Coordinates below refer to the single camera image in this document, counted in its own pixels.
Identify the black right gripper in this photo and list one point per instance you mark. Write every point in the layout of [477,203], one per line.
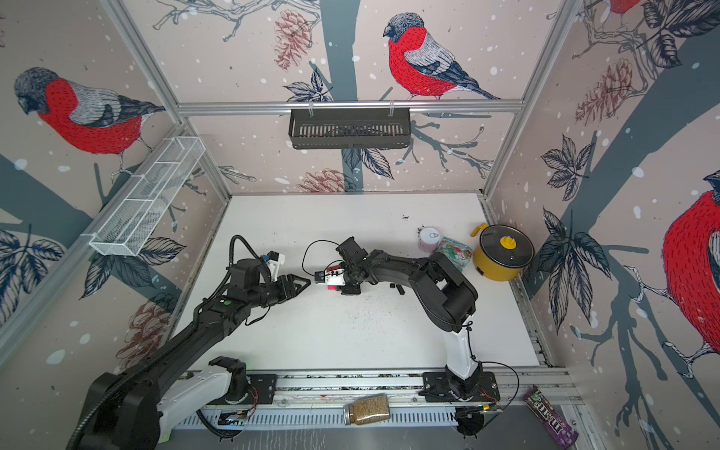
[353,290]

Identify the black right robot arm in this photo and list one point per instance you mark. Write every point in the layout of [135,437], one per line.
[449,301]

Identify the white wire shelf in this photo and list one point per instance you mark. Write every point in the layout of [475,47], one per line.
[131,224]

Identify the yellow toy pot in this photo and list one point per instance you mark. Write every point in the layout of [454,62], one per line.
[502,251]

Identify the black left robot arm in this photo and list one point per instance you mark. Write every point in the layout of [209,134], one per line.
[123,411]

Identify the black wire basket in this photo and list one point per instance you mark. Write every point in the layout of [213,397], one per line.
[350,128]

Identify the purple candy bar pack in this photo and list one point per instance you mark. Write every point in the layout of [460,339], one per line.
[559,429]

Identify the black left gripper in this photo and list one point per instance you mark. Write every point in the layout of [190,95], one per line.
[291,286]

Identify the glass jar with grains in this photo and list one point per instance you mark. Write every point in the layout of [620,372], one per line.
[368,410]

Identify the green candy packet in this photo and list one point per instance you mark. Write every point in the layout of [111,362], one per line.
[459,254]

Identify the black usb drive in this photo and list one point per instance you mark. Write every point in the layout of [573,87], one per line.
[397,287]

